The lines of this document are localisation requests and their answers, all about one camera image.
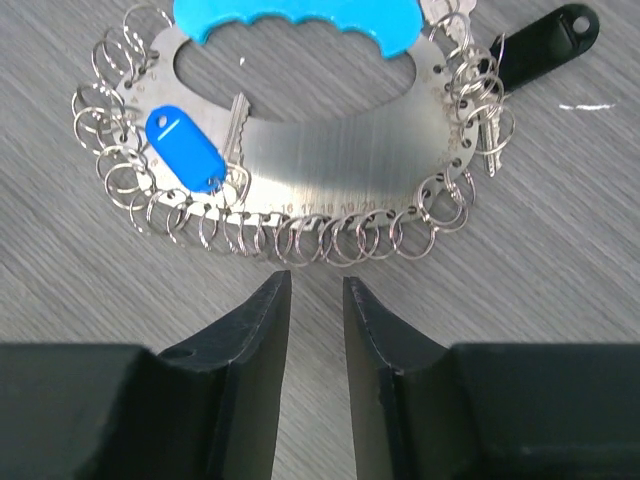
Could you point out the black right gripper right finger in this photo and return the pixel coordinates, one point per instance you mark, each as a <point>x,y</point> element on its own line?
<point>398,379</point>

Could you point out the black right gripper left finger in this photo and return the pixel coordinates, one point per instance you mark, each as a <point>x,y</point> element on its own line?
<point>229,413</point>

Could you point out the steel key organizer blue handle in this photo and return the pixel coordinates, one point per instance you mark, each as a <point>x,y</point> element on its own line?
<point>385,182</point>

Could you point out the silver keys by black tag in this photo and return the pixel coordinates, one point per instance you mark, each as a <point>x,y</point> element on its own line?
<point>474,93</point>

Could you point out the silver key under blue tag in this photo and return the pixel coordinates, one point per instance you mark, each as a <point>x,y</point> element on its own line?
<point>232,149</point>

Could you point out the blue key tag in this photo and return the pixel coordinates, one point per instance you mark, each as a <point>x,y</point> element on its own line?
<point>185,149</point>

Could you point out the black key tag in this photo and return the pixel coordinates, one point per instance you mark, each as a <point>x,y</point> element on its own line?
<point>555,39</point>

